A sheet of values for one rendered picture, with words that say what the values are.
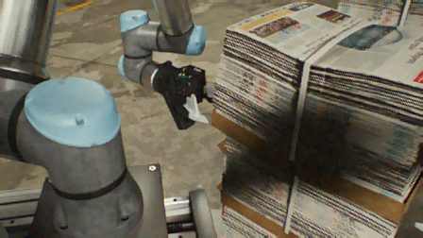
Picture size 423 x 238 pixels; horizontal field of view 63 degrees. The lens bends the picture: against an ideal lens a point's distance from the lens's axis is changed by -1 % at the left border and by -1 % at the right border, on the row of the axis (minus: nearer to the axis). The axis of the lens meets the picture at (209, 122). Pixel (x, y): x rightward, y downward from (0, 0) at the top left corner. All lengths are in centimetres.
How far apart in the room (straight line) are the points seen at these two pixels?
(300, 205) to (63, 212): 46
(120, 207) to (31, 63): 26
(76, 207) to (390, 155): 46
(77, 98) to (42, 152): 9
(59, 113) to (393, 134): 45
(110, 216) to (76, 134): 15
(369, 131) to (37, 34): 52
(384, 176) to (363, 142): 6
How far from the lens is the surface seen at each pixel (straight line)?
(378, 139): 56
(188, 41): 84
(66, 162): 50
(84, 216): 56
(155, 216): 61
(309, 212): 76
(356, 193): 62
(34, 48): 60
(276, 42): 60
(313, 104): 58
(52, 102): 50
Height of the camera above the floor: 127
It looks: 33 degrees down
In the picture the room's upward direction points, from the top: straight up
